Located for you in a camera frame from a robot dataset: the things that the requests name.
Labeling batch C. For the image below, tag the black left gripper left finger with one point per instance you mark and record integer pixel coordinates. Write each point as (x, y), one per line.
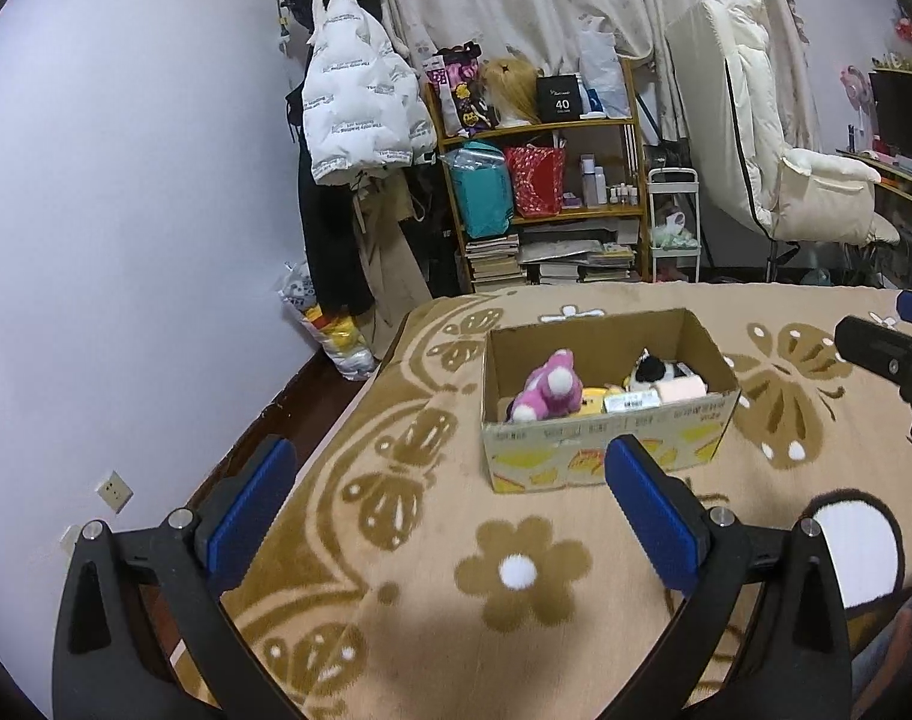
(108, 661)

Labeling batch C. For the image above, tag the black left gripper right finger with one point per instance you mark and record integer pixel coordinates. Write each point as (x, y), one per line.
(794, 658)

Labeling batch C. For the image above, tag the black white panda plush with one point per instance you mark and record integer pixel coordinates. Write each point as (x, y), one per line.
(650, 369)

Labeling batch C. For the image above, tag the pink bear plush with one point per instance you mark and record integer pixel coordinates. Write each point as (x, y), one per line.
(553, 391)

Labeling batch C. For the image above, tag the right hand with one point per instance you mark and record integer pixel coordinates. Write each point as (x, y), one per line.
(882, 673)

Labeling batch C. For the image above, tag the cardboard box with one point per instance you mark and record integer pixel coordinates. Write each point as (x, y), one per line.
(525, 457)

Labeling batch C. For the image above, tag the white rolling cart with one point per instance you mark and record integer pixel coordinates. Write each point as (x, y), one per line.
(676, 244)

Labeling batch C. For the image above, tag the yellow bear plush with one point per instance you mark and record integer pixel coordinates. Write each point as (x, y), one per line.
(593, 398)

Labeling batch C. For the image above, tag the plastic bag of toys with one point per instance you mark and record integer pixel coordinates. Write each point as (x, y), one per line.
(337, 334)

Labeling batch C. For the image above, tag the white padded chair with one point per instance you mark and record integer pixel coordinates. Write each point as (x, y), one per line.
(792, 196)

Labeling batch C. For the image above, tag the wooden shelf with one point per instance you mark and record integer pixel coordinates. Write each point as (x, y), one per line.
(603, 175)

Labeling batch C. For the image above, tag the red bag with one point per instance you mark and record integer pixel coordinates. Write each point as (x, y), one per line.
(536, 173)

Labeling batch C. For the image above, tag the stack of books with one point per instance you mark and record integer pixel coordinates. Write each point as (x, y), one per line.
(494, 263)

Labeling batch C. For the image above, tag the black box number 40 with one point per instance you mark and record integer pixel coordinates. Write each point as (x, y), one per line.
(559, 98)

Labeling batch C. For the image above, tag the teal bag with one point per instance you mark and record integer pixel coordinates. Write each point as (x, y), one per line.
(482, 186)

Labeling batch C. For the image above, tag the blonde wig head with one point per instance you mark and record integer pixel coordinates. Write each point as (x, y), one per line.
(511, 85)

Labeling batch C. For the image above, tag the beige hanging coat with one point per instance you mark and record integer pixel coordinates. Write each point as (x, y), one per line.
(393, 275)

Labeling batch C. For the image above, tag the white puffer jacket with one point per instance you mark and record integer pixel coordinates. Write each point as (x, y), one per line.
(363, 111)

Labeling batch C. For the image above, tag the wall socket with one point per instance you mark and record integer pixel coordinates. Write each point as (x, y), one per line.
(69, 539)
(114, 492)

